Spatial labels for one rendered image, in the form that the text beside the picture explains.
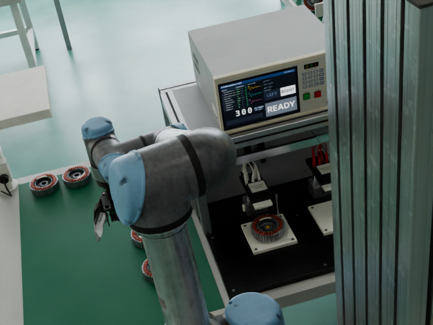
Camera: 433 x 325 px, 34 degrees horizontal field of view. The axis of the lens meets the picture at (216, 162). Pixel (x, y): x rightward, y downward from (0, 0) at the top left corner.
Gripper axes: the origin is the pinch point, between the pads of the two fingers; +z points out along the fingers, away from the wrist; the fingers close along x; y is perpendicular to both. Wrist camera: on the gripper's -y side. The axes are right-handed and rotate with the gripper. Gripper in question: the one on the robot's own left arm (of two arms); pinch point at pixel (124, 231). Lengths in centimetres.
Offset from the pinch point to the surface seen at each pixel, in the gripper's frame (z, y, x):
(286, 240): 37, -18, 50
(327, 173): 23, -28, 70
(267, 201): 27, -28, 48
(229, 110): -5, -37, 42
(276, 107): -2, -36, 57
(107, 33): 115, -399, 37
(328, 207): 37, -27, 69
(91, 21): 115, -431, 29
